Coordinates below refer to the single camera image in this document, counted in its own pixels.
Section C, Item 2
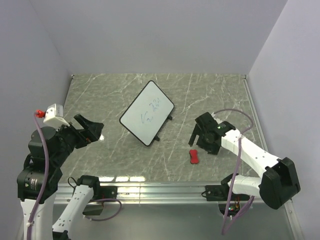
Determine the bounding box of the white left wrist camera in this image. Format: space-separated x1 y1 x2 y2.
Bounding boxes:
43 103 70 130

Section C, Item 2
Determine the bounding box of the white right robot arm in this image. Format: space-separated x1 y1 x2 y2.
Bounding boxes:
188 112 301 210

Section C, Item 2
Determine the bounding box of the aluminium mounting rail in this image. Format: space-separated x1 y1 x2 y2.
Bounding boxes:
53 181 293 205

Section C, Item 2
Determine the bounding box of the small white whiteboard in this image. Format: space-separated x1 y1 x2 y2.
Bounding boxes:
119 80 175 147

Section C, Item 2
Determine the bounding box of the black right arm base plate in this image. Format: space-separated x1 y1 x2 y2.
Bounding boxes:
204 185 226 202

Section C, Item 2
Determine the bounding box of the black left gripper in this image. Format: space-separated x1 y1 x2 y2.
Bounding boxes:
52 113 104 165

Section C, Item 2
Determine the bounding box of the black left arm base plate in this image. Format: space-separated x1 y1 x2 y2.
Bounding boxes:
98 185 118 199

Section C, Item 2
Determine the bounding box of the red bone-shaped eraser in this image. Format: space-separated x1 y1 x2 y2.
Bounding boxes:
189 149 200 165

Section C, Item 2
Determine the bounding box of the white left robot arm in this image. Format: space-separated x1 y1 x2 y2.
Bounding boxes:
16 114 104 240

